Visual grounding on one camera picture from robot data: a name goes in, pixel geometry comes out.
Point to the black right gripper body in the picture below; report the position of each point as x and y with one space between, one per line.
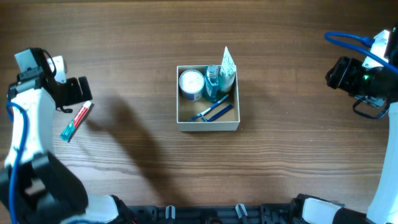
343 75

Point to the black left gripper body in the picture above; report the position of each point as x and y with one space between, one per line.
66 93

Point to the red Colgate toothpaste tube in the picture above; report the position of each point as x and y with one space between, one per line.
69 131

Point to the white cotton swab jar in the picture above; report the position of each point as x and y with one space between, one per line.
191 84

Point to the blue white toothbrush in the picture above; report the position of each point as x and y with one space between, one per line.
213 106

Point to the white lotion tube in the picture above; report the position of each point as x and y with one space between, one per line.
228 71

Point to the blue disposable razor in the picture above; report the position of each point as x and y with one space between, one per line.
218 114

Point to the blue mouthwash bottle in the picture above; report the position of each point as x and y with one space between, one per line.
211 83

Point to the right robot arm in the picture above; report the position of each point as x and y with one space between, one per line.
324 148

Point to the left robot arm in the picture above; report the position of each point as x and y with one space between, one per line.
35 186

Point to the white cardboard box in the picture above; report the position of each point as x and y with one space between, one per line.
187 109

